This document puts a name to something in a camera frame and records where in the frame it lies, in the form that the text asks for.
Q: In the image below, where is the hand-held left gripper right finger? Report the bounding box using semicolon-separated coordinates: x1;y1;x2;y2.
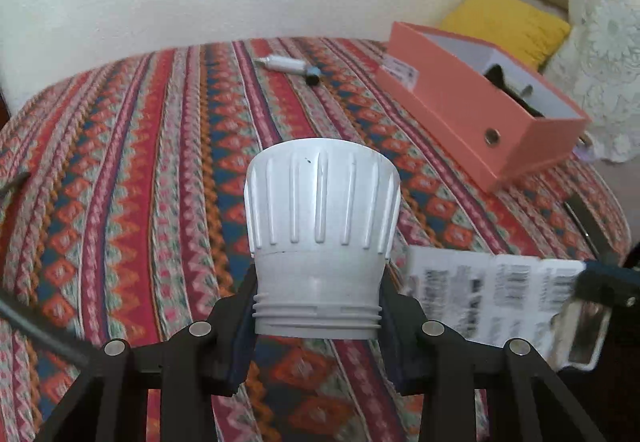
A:
377;267;608;442

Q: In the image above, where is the white lace pillow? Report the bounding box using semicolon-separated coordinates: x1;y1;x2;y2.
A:
542;0;640;164

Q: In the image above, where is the black strap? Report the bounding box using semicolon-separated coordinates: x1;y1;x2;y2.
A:
565;199;621;263

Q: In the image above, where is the red patterned blanket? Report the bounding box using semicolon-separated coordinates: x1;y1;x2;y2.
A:
0;37;633;442

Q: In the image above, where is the yellow cushion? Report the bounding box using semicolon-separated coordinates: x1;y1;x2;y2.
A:
440;0;572;70

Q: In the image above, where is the pink cardboard box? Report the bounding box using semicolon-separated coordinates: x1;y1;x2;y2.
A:
376;21;592;193

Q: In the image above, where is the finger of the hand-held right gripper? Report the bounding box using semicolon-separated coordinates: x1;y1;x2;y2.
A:
575;259;640;308

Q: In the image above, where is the white barcode blister pack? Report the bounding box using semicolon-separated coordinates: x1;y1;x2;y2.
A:
406;247;586;350

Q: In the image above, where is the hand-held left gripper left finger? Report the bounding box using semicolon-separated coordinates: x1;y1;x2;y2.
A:
32;262;258;442

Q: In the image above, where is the clear plastic blister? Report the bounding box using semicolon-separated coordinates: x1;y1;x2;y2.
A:
552;299;613;370

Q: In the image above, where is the black cable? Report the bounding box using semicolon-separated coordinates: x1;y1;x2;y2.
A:
0;297;91;365

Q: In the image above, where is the white ribbed bulb housing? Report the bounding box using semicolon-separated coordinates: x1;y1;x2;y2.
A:
243;138;402;340

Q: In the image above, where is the white tube with black cap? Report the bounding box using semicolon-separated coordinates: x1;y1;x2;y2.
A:
254;55;323;87

